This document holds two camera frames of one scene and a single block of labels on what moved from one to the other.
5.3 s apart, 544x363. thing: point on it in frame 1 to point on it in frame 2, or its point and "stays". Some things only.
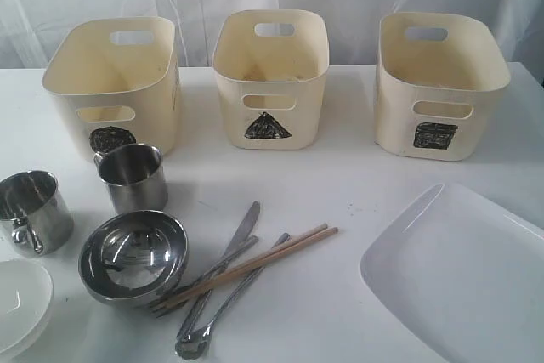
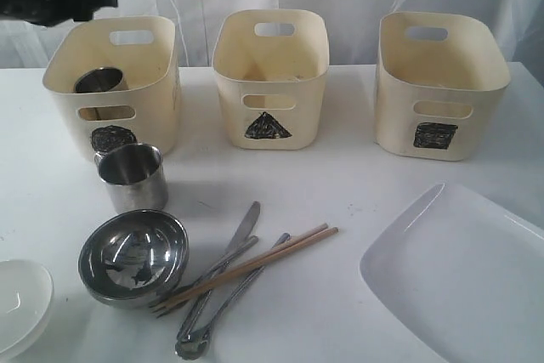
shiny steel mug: x=34 y=201 to x=100 y=79
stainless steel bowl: x=130 y=258 stays
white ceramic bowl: x=26 y=300 stays
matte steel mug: x=135 y=176 stays
